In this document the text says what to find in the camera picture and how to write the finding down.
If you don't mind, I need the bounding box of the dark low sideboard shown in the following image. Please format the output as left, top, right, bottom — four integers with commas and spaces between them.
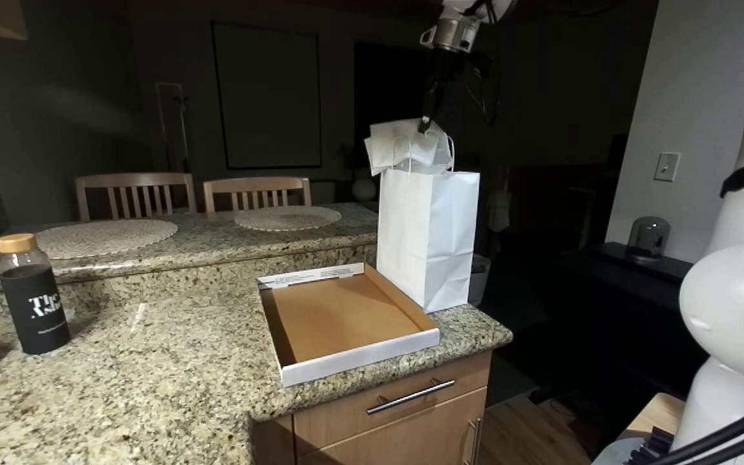
555, 244, 711, 404

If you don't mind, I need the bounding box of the white and brown cardboard tray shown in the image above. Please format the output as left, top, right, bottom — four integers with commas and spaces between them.
255, 261, 441, 387

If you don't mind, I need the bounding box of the light wooden board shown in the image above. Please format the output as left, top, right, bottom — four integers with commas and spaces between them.
624, 390, 688, 440

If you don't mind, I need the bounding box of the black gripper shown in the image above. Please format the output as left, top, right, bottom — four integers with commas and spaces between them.
417, 47, 501, 137

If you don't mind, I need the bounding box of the silver cabinet door handle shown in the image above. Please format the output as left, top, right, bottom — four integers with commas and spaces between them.
459, 417, 485, 465

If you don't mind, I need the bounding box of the silver drawer bar handle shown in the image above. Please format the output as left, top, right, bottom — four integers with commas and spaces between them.
364, 377, 459, 418

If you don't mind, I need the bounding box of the white paper bag with handles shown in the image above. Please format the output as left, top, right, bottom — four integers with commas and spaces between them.
376, 164, 483, 316

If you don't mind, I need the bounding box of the black sleeved bottle wooden lid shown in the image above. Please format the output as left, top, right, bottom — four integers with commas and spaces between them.
0, 231, 76, 356

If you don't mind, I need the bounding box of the white wall outlet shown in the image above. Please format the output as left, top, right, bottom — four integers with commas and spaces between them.
651, 151, 686, 186

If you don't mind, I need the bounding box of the dark framed wall panel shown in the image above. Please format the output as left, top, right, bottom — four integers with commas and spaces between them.
209, 20, 326, 174

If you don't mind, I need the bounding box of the wooden slat-back chair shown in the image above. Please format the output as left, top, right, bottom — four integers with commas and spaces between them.
73, 170, 199, 226
201, 175, 316, 218

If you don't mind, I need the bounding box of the wooden kitchen cabinet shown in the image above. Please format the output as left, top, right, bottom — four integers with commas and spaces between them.
250, 350, 496, 465

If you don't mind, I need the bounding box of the small grey dome object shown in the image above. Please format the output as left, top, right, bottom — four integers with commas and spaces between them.
627, 214, 675, 261

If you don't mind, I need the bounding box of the round beige placemat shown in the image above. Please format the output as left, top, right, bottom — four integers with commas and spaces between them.
35, 218, 180, 261
232, 204, 345, 236

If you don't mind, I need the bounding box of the white paper napkin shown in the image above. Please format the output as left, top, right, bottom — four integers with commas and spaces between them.
361, 117, 459, 179

